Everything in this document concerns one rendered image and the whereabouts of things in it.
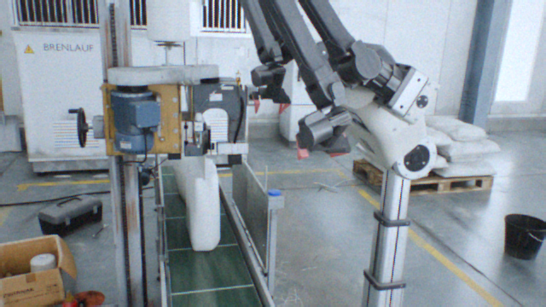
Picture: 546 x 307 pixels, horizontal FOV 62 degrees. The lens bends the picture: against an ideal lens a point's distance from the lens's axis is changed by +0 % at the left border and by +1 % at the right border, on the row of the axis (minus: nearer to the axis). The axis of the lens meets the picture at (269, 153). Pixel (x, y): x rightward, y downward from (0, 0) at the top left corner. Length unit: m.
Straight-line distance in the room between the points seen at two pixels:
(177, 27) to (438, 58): 5.89
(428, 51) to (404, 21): 0.61
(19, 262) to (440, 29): 6.10
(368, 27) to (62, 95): 4.10
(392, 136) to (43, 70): 3.92
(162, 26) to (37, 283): 1.71
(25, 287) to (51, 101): 2.39
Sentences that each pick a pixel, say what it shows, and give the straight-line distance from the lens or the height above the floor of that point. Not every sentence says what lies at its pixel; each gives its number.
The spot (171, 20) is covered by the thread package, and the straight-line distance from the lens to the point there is 1.80.
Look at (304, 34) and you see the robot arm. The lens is 1.09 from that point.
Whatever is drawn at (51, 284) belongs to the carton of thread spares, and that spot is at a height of 0.14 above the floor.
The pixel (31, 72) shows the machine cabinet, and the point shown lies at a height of 1.05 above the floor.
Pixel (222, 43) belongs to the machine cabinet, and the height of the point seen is 1.36.
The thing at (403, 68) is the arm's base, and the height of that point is 1.52.
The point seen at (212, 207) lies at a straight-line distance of 2.45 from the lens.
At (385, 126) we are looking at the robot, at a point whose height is 1.33.
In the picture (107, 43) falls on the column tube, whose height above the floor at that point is 1.50.
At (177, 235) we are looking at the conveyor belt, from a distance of 2.76.
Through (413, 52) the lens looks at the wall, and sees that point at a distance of 7.10.
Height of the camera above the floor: 1.63
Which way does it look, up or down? 17 degrees down
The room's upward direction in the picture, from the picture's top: 2 degrees clockwise
